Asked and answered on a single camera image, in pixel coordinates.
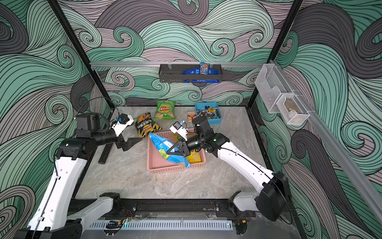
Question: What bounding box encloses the blue packet on shelf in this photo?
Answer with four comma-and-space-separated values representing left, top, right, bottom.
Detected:
183, 68, 222, 83

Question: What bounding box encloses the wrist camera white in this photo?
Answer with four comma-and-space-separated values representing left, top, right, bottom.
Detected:
111, 114, 134, 136
170, 120, 188, 141

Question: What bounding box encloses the aluminium wall rail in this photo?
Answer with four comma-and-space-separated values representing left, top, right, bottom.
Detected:
269, 60, 382, 221
90, 61, 265, 68

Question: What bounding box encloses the aluminium wall rail right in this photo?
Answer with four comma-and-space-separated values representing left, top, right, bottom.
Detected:
269, 60, 382, 221

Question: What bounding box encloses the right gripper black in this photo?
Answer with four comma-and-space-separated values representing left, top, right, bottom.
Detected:
170, 135, 207, 156

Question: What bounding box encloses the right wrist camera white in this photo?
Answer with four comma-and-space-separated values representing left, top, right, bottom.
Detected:
170, 120, 188, 141

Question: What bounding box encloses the black yellow chips bag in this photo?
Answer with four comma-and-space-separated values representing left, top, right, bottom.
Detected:
134, 113, 162, 138

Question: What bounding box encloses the pink plastic basket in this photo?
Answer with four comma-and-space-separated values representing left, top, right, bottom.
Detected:
147, 138, 207, 173

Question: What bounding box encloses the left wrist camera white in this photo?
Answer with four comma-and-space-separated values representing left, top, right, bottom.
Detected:
111, 114, 134, 136

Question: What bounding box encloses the aluminium wall rail back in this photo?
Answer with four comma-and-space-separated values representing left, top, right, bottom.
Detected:
90, 61, 265, 68

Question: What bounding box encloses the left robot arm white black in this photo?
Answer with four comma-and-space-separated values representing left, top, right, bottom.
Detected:
14, 113, 141, 239

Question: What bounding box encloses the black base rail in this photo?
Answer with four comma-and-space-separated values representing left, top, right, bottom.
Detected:
106, 198, 244, 217

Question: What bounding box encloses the small clear wall bin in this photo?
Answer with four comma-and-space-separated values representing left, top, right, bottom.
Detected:
276, 93, 309, 126

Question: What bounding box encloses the large clear wall bin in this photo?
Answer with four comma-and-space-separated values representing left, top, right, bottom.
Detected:
255, 64, 288, 114

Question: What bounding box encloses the blue tray of chess pieces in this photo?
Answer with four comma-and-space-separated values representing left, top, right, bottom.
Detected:
195, 102, 222, 125

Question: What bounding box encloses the black metal bar on table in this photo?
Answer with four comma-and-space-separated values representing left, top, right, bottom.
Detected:
98, 143, 113, 164

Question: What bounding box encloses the red playing card box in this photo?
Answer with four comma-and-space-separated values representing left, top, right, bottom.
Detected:
187, 111, 197, 122

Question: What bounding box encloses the black wall shelf basket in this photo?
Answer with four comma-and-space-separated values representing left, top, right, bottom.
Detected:
159, 63, 223, 83

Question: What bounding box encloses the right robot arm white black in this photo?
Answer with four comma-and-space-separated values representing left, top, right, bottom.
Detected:
167, 116, 290, 222

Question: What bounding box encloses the green chips bag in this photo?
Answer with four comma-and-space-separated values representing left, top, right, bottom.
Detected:
154, 100, 176, 120

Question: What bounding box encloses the white slotted cable duct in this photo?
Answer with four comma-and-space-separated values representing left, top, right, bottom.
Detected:
83, 220, 233, 231

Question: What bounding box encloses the small snack packet on shelf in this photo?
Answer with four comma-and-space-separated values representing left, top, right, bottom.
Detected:
200, 62, 209, 75

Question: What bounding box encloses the blue chips bag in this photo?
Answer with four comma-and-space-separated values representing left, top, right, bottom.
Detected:
149, 133, 191, 168

